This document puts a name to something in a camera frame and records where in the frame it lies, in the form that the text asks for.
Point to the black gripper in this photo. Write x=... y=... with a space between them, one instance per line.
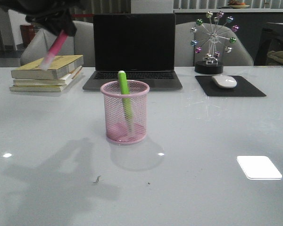
x=52 y=15

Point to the pink highlighter pen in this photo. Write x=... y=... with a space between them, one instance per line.
x=53 y=51

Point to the green highlighter pen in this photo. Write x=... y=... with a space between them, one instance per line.
x=124 y=87

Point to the pink mesh pen holder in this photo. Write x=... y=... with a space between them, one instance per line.
x=116 y=126

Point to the red barrier belt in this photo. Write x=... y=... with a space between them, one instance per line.
x=82 y=15

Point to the red trash bin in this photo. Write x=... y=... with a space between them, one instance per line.
x=27 y=33

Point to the left grey armchair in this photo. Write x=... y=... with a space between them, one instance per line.
x=81 y=44

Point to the grey armchair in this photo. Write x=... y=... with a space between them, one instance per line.
x=81 y=44
x=184 y=52

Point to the top yellow book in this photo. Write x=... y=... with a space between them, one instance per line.
x=60 y=66

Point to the middle white book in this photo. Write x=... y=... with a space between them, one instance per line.
x=64 y=81

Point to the bottom yellow-spined book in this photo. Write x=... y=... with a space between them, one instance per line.
x=59 y=88

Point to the grey open laptop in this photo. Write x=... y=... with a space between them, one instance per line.
x=141 y=45

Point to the right grey armchair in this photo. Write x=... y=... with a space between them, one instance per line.
x=184 y=52

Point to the ferris wheel desk ornament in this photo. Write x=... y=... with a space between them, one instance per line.
x=213 y=36

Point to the fruit bowl on counter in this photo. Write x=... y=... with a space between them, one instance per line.
x=235 y=4

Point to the white computer mouse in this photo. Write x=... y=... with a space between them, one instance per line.
x=224 y=81

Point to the olive cushion seat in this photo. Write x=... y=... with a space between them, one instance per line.
x=276 y=56

